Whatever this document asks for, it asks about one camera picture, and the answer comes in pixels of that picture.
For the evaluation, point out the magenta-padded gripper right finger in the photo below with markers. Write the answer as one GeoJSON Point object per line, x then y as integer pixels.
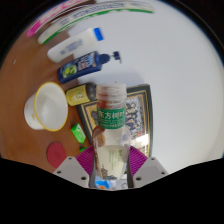
{"type": "Point", "coordinates": [137, 160]}

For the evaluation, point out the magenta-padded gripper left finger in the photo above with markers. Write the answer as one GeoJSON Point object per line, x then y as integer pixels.
{"type": "Point", "coordinates": [84, 160]}

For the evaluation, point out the clear green-labelled water bottle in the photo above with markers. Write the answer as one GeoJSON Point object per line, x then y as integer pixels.
{"type": "Point", "coordinates": [111, 133]}

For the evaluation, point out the flat round red coaster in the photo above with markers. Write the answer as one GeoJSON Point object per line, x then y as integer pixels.
{"type": "Point", "coordinates": [56, 155]}

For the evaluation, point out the black framed group picture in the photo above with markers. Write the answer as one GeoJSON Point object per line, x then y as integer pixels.
{"type": "Point", "coordinates": [138, 113]}

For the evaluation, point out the white cup with yellow rim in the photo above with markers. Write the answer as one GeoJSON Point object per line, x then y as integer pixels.
{"type": "Point", "coordinates": [50, 106]}

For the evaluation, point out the brown yellow-labelled pump bottle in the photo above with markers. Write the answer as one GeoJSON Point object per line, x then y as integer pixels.
{"type": "Point", "coordinates": [78, 95]}

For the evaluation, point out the dark blue pump bottle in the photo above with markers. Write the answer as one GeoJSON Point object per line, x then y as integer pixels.
{"type": "Point", "coordinates": [80, 66]}

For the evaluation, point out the white bottle with blue cap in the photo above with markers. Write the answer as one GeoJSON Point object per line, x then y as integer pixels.
{"type": "Point", "coordinates": [71, 46]}

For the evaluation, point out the white and green shuttlecock tube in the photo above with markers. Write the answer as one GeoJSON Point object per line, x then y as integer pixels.
{"type": "Point", "coordinates": [60, 28]}

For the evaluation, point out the pink shuttlecock tube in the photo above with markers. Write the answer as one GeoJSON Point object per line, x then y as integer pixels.
{"type": "Point", "coordinates": [36, 29]}

